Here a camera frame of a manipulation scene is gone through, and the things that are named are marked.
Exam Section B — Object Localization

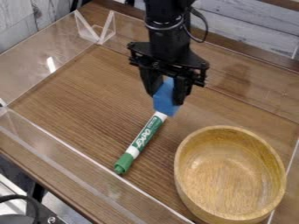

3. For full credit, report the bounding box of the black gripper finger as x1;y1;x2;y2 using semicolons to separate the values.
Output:
173;76;193;106
139;66;165;96

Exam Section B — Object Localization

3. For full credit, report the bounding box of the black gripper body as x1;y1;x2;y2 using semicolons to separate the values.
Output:
127;42;211;88

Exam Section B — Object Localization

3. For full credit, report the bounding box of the blue foam block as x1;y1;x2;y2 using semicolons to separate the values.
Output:
154;78;181;116

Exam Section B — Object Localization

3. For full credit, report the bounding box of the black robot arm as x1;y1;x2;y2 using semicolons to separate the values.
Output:
127;0;210;106

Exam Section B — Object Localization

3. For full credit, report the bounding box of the brown wooden bowl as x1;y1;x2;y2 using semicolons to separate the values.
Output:
174;125;286;224

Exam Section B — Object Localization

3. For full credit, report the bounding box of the green dry erase marker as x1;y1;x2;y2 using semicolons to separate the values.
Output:
114;112;167;175

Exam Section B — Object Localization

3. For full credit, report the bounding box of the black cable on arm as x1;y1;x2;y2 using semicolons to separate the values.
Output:
182;7;210;44

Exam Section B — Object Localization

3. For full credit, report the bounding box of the clear acrylic tray wall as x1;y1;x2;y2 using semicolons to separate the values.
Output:
0;6;299;224

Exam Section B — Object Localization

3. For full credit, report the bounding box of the black metal table bracket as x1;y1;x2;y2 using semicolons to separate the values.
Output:
26;183;68;224

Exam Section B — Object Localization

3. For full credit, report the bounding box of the black cable lower left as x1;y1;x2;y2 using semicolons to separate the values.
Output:
0;194;40;224

